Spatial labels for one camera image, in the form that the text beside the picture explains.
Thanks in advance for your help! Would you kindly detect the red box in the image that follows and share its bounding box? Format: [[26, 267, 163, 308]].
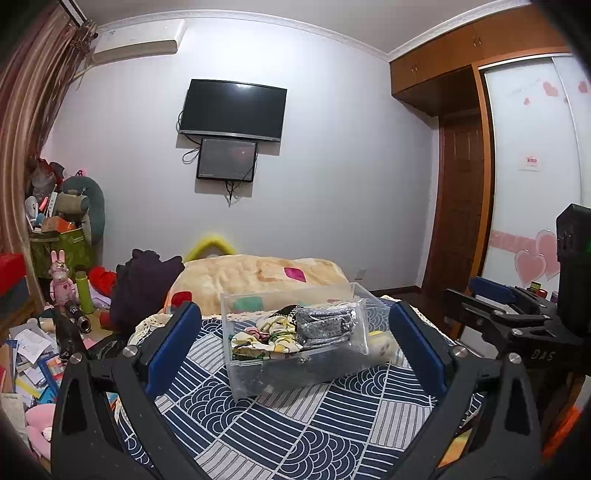
[[0, 253, 26, 294]]

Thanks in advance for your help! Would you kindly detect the green bottle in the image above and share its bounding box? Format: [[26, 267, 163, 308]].
[[75, 271, 95, 315]]

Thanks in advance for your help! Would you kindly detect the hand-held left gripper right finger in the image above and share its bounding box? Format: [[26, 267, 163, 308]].
[[389, 301, 542, 480]]

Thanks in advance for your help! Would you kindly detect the pink plush toy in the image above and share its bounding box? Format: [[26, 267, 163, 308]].
[[24, 405, 57, 457]]

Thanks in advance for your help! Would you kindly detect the clear plastic storage box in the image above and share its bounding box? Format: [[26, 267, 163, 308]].
[[220, 282, 394, 402]]

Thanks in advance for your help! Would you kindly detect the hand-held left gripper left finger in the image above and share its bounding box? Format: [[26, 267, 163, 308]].
[[51, 301, 204, 480]]

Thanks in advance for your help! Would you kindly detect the white heart-decorated sliding door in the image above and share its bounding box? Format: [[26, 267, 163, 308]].
[[478, 54, 591, 301]]

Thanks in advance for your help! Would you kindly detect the grey-green plush toy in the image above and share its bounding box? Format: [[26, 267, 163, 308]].
[[54, 175, 106, 245]]

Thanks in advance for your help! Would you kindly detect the cream lace cloth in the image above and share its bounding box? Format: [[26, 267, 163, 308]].
[[126, 314, 178, 348]]

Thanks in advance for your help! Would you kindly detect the black television cable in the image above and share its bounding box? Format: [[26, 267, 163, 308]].
[[177, 111, 204, 164]]

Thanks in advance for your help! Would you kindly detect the small black wall monitor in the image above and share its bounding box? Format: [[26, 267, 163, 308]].
[[196, 137, 258, 181]]

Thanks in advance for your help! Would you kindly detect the pink rabbit figure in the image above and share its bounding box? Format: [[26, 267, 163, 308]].
[[49, 250, 78, 305]]

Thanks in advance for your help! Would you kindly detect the black flashlight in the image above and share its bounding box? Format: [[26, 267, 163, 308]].
[[64, 301, 92, 334]]

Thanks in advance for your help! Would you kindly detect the beige plush pillow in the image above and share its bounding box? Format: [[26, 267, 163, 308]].
[[165, 255, 354, 317]]

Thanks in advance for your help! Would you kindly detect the brown wooden door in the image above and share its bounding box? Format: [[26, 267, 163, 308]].
[[422, 116, 485, 298]]

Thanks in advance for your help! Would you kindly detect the pile of papers and books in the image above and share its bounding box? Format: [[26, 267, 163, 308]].
[[0, 318, 79, 435]]

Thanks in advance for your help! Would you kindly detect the dark purple plush toy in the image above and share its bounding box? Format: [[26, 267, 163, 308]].
[[109, 249, 185, 334]]

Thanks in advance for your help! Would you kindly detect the striped brown curtain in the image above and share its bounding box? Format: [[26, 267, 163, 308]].
[[0, 4, 98, 259]]

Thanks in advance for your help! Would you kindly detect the wall-mounted black television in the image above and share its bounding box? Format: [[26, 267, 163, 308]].
[[179, 79, 288, 142]]

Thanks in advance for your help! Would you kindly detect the white air conditioner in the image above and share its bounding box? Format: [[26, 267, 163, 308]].
[[91, 19, 187, 65]]

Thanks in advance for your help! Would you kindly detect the orange cloth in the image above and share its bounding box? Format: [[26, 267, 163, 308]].
[[438, 429, 477, 468]]

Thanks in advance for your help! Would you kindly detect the wooden overhead cabinet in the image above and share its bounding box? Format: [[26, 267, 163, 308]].
[[389, 4, 571, 118]]

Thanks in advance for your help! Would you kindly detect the red cloth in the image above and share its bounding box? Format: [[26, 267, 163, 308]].
[[89, 267, 118, 298]]

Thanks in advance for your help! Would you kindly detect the yellow-haired rag doll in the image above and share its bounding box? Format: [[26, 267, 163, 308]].
[[230, 315, 300, 361]]

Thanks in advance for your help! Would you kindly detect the grey glitter pouch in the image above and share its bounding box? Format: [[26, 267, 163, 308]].
[[294, 302, 362, 354]]

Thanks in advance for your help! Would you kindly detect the black chain-trimmed bag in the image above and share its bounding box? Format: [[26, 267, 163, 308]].
[[265, 304, 308, 325]]

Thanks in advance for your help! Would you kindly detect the yellow sponge block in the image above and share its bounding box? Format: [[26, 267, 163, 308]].
[[368, 329, 400, 364]]

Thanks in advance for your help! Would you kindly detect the yellow plush cushion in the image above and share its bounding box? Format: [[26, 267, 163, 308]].
[[184, 234, 238, 263]]

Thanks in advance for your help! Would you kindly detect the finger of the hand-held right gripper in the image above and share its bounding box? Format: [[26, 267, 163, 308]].
[[468, 276, 561, 319], [444, 288, 561, 356]]

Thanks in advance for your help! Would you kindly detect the blue patterned bedspread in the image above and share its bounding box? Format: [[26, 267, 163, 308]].
[[113, 295, 485, 480]]

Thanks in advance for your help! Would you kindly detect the green storage bin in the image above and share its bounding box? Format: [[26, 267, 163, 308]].
[[30, 227, 95, 282]]

